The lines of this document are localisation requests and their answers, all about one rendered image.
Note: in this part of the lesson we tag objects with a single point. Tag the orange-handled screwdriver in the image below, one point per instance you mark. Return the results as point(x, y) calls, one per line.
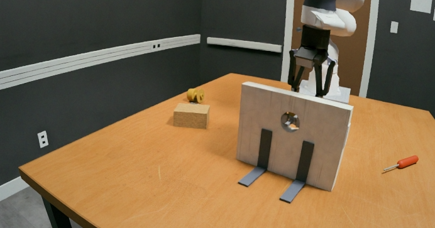
point(405, 162)

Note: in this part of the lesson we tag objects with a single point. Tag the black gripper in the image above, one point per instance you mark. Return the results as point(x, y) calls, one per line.
point(318, 39)

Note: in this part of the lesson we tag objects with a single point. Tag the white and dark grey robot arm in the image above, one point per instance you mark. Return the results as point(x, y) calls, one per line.
point(326, 15)

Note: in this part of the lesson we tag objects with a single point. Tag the beige wooden door panel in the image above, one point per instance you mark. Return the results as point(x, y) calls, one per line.
point(322, 122)

